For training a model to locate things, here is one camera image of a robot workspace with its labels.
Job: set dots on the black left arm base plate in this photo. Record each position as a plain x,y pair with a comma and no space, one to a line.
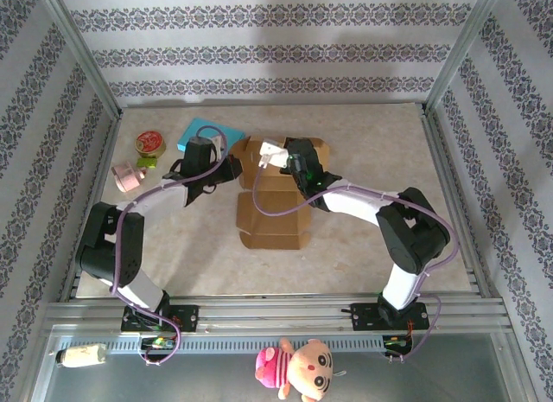
188,317

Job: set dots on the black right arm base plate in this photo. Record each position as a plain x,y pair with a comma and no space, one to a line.
363,317

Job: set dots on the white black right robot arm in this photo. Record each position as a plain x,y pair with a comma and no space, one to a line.
354,203

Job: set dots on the brown cardboard box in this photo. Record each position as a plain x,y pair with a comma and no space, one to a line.
276,233

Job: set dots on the small green block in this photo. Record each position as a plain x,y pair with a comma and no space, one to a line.
146,162

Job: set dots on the pink cup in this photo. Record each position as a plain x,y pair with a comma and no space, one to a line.
127,177

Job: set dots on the white bottle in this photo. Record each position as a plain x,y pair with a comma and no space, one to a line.
82,355

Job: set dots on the grey metal sheet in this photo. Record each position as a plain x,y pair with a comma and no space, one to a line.
194,380

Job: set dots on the white and blue paper box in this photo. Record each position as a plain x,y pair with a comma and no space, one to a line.
233,136

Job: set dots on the aluminium mounting rail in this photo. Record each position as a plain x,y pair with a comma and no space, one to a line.
281,315

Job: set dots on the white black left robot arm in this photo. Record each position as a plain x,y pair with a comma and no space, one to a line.
164,196

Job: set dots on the aluminium frame post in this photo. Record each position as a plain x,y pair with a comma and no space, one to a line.
464,47
82,56

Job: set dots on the round red tin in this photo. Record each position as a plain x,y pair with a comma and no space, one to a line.
150,142

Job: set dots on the aluminium table side rail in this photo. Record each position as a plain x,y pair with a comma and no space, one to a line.
101,168
449,168

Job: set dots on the pink plush toy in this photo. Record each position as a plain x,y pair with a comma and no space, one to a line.
302,367

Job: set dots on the small circuit board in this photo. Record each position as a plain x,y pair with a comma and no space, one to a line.
396,342
159,343

